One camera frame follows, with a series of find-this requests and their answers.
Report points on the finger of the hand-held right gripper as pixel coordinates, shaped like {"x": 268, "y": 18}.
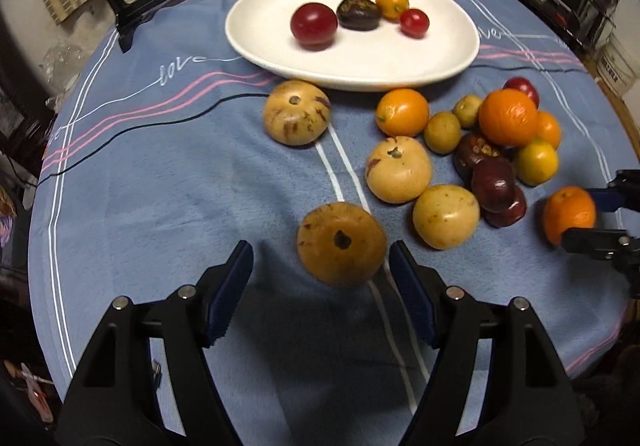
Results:
{"x": 590, "y": 241}
{"x": 607, "y": 200}

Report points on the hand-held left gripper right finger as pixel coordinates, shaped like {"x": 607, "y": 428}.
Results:
{"x": 412, "y": 296}

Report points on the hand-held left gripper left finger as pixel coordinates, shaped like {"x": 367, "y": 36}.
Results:
{"x": 232, "y": 291}

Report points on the round orange mandarin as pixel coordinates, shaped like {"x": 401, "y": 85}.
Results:
{"x": 567, "y": 215}
{"x": 402, "y": 112}

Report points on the yellow-green mandarin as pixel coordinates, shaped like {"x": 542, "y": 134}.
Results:
{"x": 537, "y": 162}

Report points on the brownish yellow pepino melon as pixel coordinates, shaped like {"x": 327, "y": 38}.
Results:
{"x": 341, "y": 246}

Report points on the small orange mandarin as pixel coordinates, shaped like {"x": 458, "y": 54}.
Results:
{"x": 550, "y": 130}

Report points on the dark red plum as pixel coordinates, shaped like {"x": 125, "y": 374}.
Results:
{"x": 492, "y": 186}
{"x": 515, "y": 217}

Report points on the pale yellow pepino melon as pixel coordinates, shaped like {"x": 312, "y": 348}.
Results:
{"x": 398, "y": 170}
{"x": 445, "y": 217}

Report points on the large navel orange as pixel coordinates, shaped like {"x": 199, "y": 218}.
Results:
{"x": 507, "y": 118}

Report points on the white oval plate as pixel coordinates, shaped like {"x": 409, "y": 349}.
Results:
{"x": 350, "y": 65}

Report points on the blue striped tablecloth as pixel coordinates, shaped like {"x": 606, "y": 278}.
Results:
{"x": 175, "y": 206}

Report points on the white printed box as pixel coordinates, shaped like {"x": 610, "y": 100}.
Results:
{"x": 617, "y": 68}

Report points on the small yellow-green kumquat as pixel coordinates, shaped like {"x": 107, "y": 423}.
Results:
{"x": 466, "y": 110}
{"x": 442, "y": 132}

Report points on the black media stand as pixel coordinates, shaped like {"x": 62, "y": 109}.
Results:
{"x": 575, "y": 20}

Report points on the purple-striped yellow pepino melon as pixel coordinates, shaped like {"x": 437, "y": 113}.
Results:
{"x": 297, "y": 111}

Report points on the small red cherry tomato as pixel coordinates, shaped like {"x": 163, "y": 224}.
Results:
{"x": 414, "y": 22}

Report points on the large red tomato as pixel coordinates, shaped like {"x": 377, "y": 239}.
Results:
{"x": 314, "y": 24}

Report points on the clear plastic bag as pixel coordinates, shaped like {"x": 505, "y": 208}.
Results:
{"x": 62, "y": 65}

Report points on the small yellow-orange mandarin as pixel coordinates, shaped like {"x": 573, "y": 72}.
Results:
{"x": 392, "y": 1}

